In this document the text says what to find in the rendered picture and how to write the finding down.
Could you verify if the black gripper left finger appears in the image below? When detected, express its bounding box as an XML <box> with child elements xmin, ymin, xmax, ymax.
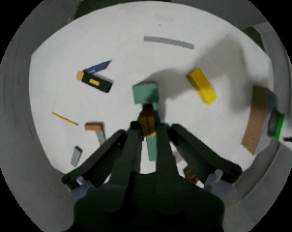
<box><xmin>61</xmin><ymin>111</ymin><xmax>144</xmax><ymax>217</ymax></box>

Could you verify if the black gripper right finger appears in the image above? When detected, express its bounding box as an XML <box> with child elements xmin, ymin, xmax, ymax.
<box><xmin>154</xmin><ymin>110</ymin><xmax>243</xmax><ymax>218</ymax></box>

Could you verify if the green l-shaped bar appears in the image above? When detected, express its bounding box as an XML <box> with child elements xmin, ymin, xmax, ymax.
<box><xmin>132</xmin><ymin>81</ymin><xmax>160</xmax><ymax>161</ymax></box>

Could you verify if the grey flat bar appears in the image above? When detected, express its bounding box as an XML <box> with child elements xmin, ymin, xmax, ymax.
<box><xmin>143</xmin><ymin>36</ymin><xmax>194</xmax><ymax>50</ymax></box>
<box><xmin>71</xmin><ymin>146</ymin><xmax>82</xmax><ymax>167</ymax></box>

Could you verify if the try square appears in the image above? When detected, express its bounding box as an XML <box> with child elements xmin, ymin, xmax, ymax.
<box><xmin>84</xmin><ymin>123</ymin><xmax>105</xmax><ymax>146</ymax></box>

